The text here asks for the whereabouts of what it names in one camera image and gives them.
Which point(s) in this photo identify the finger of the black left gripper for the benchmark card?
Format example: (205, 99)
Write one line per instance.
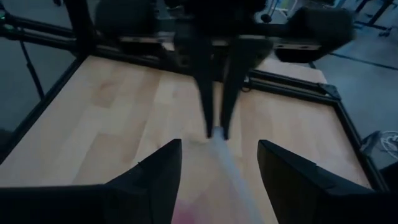
(203, 68)
(236, 71)

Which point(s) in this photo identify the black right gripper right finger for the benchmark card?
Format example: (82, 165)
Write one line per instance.
(311, 199)

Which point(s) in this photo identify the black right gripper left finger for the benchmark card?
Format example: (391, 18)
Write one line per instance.
(124, 205)

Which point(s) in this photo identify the clear plastic bag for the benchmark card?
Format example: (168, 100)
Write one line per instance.
(230, 174)

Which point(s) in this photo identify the black aluminium table frame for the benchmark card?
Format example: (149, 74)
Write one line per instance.
(331, 91)

